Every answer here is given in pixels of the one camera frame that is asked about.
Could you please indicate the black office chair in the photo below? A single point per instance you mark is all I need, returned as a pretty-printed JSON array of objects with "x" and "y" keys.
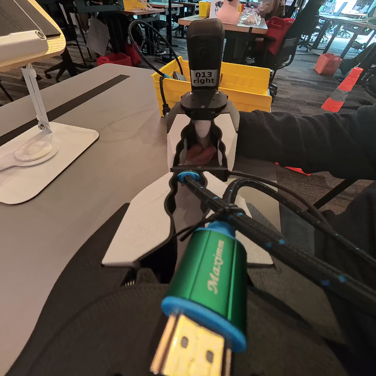
[
  {"x": 67, "y": 44},
  {"x": 282, "y": 58}
]

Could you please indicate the orange bag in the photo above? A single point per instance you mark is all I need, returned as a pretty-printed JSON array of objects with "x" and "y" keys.
[{"x": 327, "y": 64}]

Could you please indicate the pink rounded object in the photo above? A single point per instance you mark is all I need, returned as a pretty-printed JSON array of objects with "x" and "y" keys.
[{"x": 227, "y": 13}]

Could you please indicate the yellow plastic bin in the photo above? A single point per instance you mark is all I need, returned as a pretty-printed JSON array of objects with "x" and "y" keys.
[{"x": 241, "y": 88}]

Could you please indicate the long wooden desk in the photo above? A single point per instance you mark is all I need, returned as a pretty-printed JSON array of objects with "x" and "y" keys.
[{"x": 235, "y": 26}]

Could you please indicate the crumpled clear plastic wrap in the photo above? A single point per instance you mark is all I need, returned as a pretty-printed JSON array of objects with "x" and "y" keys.
[{"x": 249, "y": 16}]

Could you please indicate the black adapter box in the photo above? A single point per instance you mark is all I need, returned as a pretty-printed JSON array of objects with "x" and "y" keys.
[{"x": 199, "y": 170}]

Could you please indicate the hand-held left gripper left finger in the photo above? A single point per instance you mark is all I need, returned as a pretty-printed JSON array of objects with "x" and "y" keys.
[{"x": 138, "y": 229}]

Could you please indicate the person's right forearm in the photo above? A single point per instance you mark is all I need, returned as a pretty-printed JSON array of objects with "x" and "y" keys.
[{"x": 293, "y": 138}]

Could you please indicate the person's blue jeans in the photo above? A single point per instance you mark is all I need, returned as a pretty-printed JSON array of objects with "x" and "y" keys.
[{"x": 296, "y": 229}]

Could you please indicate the orange traffic cone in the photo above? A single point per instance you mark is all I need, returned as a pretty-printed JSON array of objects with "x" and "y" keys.
[{"x": 340, "y": 91}]

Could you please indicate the grey hanging sheet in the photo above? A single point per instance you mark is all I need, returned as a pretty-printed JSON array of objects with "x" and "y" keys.
[{"x": 97, "y": 35}]

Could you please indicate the red storage bin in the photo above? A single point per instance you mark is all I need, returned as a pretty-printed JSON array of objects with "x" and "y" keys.
[{"x": 133, "y": 54}]

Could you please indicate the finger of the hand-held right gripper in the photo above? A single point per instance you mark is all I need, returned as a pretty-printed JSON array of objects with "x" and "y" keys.
[
  {"x": 176, "y": 132},
  {"x": 229, "y": 135}
]

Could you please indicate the person's right hand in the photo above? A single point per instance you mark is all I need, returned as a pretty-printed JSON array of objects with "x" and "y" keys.
[{"x": 199, "y": 155}]

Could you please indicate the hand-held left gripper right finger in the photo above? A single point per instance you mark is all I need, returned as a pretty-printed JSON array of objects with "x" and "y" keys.
[{"x": 214, "y": 183}]

